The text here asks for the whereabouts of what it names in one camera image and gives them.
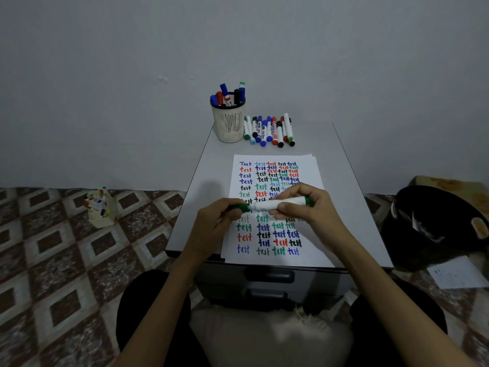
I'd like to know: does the person's left forearm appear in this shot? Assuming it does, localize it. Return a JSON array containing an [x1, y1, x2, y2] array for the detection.
[[114, 255, 209, 367]]

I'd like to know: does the black plastic bucket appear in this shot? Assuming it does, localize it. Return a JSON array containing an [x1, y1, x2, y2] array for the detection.
[[382, 185, 489, 270]]

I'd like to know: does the white sheet with faint marks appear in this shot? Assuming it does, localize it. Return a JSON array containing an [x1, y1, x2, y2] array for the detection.
[[427, 255, 489, 290]]

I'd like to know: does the beige mesh cup black rim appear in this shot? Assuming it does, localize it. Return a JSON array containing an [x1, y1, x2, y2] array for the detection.
[[210, 91, 247, 143]]

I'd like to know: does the green capped white marker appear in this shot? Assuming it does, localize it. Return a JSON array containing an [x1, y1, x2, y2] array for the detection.
[[248, 196, 312, 212]]

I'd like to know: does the person's left leg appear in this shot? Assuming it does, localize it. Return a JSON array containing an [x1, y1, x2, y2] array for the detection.
[[116, 269, 207, 367]]

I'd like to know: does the person's left hand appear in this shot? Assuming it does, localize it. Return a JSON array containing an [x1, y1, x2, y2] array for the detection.
[[183, 197, 249, 263]]

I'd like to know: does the beige fuzzy cloth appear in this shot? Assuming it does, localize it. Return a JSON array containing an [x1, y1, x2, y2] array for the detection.
[[189, 304, 354, 367]]

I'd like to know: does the row of colored markers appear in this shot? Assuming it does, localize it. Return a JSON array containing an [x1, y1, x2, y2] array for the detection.
[[243, 113, 296, 148]]

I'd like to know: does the white paper with colored writing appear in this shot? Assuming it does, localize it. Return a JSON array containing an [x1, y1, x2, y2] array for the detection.
[[221, 154, 337, 269]]

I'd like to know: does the person's right forearm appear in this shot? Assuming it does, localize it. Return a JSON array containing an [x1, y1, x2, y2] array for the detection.
[[336, 240, 476, 367]]

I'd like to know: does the grey drawer cabinet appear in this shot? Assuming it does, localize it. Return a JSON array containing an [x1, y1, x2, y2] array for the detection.
[[165, 123, 394, 314]]

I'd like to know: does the person's right leg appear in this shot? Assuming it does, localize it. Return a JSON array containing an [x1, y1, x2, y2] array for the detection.
[[349, 278, 448, 367]]

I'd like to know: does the person's right hand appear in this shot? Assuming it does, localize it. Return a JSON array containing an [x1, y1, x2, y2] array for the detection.
[[269, 183, 354, 253]]

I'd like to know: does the person's leg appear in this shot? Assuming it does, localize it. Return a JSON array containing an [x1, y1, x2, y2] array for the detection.
[[349, 278, 448, 367], [116, 269, 207, 367]]

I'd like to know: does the small cream box of pens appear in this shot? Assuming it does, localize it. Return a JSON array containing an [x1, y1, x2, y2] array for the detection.
[[83, 187, 117, 229]]

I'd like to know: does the yellow floral cushion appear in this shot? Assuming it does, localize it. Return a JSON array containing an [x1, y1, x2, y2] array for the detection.
[[411, 175, 489, 222]]

